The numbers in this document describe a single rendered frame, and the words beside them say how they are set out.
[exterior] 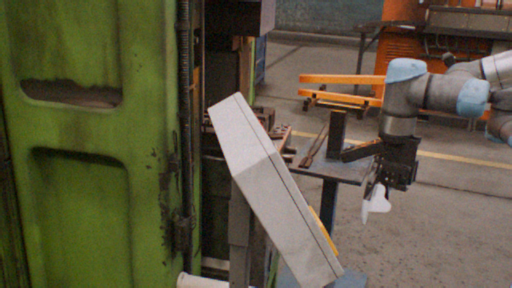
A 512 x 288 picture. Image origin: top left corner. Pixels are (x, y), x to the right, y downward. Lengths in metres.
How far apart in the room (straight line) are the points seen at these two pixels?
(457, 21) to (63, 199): 3.97
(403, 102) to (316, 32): 8.21
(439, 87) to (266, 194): 0.43
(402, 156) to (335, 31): 8.12
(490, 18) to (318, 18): 4.85
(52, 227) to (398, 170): 0.95
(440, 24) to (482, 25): 0.35
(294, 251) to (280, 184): 0.13
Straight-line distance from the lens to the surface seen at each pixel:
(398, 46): 4.93
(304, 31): 9.24
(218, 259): 1.61
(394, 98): 1.00
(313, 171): 1.88
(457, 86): 1.00
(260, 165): 0.72
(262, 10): 1.31
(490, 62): 1.12
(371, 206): 1.06
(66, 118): 1.22
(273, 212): 0.76
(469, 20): 4.76
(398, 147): 1.06
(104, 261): 1.45
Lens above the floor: 1.47
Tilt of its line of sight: 22 degrees down
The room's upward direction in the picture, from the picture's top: 3 degrees clockwise
